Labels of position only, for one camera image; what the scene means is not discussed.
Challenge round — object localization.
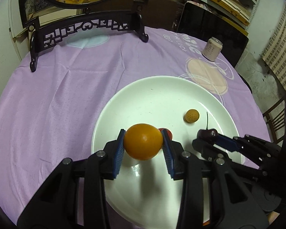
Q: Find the wooden chair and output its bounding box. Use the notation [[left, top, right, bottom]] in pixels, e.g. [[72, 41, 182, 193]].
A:
[[262, 97, 285, 144]]

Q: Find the tan longan small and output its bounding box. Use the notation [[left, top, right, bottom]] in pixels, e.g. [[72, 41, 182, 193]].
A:
[[184, 109, 200, 123]]

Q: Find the dark red cherry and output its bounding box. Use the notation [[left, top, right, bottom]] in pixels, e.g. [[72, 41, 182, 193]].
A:
[[197, 113, 218, 142]]

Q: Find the white drink can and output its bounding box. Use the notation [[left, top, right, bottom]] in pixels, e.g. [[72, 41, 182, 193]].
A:
[[202, 37, 223, 61]]

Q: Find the black carved screen stand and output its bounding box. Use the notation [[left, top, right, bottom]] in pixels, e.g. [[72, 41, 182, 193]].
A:
[[18, 0, 149, 72]]

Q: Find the purple printed tablecloth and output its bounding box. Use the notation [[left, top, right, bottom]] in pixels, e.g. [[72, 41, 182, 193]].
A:
[[0, 28, 269, 222]]

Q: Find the small red cherry tomato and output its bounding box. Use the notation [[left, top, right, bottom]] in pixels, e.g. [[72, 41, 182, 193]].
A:
[[159, 128, 173, 140]]

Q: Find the large yellow-orange tomato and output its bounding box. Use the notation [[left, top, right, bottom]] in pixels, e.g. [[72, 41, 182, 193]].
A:
[[123, 123, 163, 161]]

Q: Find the white oval plate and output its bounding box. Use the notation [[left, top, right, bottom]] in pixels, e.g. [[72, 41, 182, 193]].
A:
[[91, 76, 239, 228]]

